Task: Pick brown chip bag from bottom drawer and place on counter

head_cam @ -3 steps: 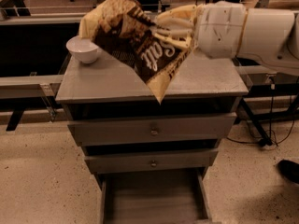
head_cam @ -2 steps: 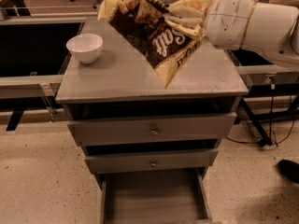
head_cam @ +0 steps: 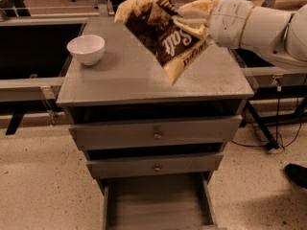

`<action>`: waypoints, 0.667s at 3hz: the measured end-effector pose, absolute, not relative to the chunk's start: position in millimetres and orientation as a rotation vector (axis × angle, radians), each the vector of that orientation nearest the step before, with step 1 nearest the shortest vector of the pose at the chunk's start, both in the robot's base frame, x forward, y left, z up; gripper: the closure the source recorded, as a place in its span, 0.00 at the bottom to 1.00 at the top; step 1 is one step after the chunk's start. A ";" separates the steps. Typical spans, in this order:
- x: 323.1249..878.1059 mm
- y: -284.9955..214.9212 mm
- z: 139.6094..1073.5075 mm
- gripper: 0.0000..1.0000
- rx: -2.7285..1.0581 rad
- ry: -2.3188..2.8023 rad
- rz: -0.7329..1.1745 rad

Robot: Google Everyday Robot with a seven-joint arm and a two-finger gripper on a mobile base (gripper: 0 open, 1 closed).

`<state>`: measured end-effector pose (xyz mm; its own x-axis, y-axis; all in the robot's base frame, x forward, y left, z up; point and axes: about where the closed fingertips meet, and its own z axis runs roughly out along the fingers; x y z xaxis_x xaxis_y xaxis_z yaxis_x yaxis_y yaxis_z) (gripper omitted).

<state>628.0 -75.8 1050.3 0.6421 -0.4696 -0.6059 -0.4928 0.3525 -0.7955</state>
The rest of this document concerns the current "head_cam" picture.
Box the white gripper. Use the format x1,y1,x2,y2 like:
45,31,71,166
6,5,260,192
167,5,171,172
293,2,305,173
174,0,254,48

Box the grey bottom drawer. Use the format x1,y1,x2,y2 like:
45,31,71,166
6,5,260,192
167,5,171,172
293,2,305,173
103,172,227,230

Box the white ceramic bowl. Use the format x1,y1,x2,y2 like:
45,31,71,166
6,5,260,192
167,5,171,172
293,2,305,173
67,34,106,65

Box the grey drawer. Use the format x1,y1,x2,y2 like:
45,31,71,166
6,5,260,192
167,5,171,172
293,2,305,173
69,115,242,150
103,172,227,230
86,152,224,179

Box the brass top drawer knob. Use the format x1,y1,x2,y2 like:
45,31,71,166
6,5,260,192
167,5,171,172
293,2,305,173
153,131,162,140

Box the grey wooden drawer cabinet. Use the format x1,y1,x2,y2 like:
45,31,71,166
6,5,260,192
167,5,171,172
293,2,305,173
57,13,256,180

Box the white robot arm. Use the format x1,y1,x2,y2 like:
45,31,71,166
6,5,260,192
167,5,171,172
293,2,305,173
173,0,307,72

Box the brass drawer knob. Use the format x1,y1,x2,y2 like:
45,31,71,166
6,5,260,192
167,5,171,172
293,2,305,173
153,131,162,140
154,164,161,173

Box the brown chip bag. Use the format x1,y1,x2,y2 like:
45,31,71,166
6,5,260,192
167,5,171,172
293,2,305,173
114,0,210,83

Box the grey top drawer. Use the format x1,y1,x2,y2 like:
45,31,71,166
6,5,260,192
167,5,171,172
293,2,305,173
69,115,242,150

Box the black shoe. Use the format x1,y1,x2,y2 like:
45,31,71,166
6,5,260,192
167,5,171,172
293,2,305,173
285,164,307,189

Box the black table leg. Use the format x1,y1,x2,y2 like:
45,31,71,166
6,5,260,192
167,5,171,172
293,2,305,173
246,102,279,150
6,112,24,135

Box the black table leg right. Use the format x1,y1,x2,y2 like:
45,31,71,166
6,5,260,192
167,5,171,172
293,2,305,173
246,102,279,150

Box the black table leg left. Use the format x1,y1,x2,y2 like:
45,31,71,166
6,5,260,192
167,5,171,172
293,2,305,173
6,112,24,135

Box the grey middle drawer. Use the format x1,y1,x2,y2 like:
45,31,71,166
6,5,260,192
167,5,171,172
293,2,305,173
86,152,224,179

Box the black floor cables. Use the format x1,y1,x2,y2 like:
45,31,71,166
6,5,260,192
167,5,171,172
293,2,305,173
231,77,304,151

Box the brass middle drawer knob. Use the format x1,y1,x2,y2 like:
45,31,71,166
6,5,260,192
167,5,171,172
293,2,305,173
154,164,161,173

